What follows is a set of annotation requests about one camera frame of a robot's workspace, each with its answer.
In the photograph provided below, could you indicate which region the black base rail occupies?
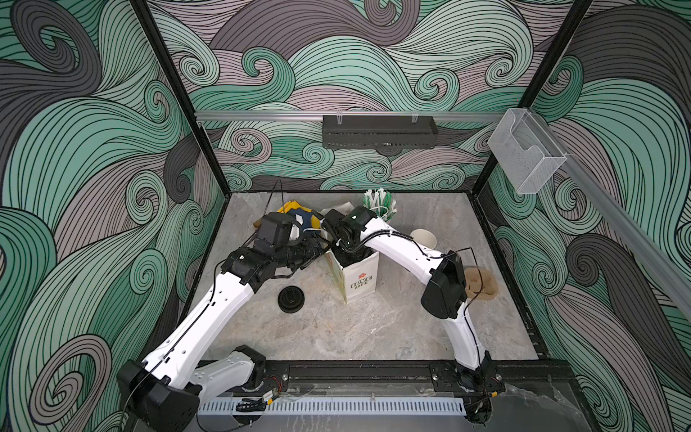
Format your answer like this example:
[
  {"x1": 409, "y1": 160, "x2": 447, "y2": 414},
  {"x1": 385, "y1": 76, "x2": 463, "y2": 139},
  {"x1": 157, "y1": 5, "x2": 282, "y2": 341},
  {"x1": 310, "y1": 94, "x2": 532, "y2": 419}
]
[{"x1": 259, "y1": 360, "x2": 576, "y2": 396}]

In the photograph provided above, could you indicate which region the black cup lid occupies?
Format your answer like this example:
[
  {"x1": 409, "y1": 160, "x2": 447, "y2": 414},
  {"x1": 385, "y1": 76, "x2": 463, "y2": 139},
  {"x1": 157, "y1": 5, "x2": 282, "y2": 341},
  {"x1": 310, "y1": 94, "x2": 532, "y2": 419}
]
[
  {"x1": 331, "y1": 247, "x2": 374, "y2": 268},
  {"x1": 277, "y1": 285, "x2": 305, "y2": 314}
]

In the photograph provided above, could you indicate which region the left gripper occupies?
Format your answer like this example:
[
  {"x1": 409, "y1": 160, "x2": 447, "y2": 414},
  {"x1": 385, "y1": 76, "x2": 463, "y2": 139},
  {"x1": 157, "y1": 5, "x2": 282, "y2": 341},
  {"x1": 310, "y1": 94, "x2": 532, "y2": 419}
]
[{"x1": 274, "y1": 231, "x2": 333, "y2": 271}]

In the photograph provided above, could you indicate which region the navy blue cloth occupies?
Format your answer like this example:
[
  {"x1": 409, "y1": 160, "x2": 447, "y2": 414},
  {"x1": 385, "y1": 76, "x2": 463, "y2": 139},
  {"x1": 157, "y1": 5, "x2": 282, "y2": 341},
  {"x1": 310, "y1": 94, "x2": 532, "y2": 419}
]
[{"x1": 292, "y1": 208, "x2": 321, "y2": 230}]

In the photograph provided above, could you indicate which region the stack of paper cups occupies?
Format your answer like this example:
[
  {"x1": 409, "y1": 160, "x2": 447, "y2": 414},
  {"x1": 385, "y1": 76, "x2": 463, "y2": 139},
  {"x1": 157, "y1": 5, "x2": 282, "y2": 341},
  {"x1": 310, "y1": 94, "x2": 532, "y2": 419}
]
[{"x1": 410, "y1": 229, "x2": 437, "y2": 249}]

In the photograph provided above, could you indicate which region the yellow cloth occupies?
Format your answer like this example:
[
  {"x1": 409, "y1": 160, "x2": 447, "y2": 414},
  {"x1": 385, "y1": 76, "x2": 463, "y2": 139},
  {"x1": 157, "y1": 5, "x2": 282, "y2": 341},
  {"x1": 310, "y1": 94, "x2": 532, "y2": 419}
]
[{"x1": 278, "y1": 201, "x2": 312, "y2": 218}]

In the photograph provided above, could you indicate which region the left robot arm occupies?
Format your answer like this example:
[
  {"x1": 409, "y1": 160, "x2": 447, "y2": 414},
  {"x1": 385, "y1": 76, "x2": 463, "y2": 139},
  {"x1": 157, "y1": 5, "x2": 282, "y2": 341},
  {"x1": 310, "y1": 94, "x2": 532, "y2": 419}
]
[{"x1": 117, "y1": 233, "x2": 330, "y2": 431}]

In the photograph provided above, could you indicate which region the black wall shelf tray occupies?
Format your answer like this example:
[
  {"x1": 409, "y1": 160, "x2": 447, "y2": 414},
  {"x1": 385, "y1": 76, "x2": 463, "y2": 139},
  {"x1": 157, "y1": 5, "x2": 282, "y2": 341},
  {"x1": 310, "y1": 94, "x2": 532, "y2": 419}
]
[{"x1": 322, "y1": 114, "x2": 439, "y2": 149}]

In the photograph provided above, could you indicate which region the clear acrylic wall holder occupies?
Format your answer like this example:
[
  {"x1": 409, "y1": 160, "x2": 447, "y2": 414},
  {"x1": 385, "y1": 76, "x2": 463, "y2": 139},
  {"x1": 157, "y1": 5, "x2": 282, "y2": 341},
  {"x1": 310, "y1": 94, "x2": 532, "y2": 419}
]
[{"x1": 488, "y1": 108, "x2": 567, "y2": 195}]

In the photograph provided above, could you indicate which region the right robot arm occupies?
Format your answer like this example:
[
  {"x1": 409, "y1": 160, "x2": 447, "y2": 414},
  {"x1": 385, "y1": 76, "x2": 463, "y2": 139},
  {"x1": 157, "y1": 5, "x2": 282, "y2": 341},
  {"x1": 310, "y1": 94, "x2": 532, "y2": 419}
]
[{"x1": 316, "y1": 206, "x2": 505, "y2": 396}]

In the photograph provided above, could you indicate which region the white paper takeout bag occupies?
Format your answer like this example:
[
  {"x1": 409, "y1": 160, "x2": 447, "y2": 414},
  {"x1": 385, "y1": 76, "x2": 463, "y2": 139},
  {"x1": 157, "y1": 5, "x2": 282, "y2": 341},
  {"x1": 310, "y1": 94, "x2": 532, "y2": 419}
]
[{"x1": 312, "y1": 210, "x2": 380, "y2": 304}]

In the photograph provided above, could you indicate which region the white slotted cable duct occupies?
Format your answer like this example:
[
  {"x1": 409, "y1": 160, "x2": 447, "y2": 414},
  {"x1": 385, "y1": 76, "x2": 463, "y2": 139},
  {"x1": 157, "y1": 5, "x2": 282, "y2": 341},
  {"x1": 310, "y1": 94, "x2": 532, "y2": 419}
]
[{"x1": 196, "y1": 397, "x2": 468, "y2": 417}]

